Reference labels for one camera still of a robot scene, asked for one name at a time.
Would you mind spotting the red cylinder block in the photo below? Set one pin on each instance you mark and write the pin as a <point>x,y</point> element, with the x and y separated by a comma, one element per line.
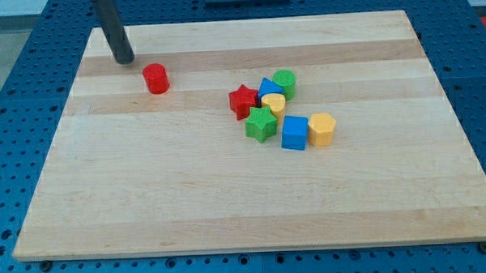
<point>156,78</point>

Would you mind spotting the green star block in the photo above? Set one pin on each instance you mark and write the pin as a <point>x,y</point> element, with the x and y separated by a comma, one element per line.
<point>260,124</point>

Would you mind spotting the red star block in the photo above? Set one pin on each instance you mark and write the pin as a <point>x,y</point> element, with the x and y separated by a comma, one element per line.
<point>242,101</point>

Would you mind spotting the yellow heart block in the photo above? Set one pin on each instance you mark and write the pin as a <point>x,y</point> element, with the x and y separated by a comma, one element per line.
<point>277,103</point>

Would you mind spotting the blue cube block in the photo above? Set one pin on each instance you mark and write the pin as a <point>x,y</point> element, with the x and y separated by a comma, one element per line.
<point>294,133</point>

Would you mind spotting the blue triangle block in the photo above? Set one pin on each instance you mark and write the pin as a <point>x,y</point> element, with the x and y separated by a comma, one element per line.
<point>267,86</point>

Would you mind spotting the green cylinder block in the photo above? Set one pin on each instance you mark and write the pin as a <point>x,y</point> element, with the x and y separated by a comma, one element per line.
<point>286,79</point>

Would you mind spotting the yellow hexagon block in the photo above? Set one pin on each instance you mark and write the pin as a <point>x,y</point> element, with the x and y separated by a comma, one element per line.
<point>321,129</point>

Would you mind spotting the light wooden board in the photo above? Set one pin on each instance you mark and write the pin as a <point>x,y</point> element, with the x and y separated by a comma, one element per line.
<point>134,174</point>

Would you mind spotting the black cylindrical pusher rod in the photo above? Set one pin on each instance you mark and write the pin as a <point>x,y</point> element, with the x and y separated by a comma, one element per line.
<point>114,31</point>

